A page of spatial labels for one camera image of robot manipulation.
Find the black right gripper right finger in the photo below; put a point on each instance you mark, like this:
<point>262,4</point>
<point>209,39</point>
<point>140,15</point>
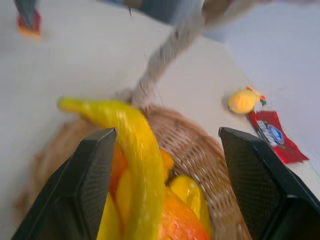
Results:
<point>265,185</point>

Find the short yellow banana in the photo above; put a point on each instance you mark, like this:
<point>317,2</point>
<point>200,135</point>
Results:
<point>188,192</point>

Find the small yellow lemon toy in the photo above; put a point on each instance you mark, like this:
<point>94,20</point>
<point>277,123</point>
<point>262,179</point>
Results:
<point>241,101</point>

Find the red snack wrapper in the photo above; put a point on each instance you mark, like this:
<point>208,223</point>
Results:
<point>275,136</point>

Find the long yellow banana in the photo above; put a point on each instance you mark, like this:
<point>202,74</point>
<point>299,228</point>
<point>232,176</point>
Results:
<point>136,150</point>

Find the orange fruit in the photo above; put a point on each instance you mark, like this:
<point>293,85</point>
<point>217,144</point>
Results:
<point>180,220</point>

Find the yellow fruit piece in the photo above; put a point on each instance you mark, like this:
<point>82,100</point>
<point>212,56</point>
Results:
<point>110,220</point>

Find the red and orange box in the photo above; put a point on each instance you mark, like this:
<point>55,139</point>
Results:
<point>29,25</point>

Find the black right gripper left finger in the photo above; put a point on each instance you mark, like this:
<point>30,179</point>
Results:
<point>75,185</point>

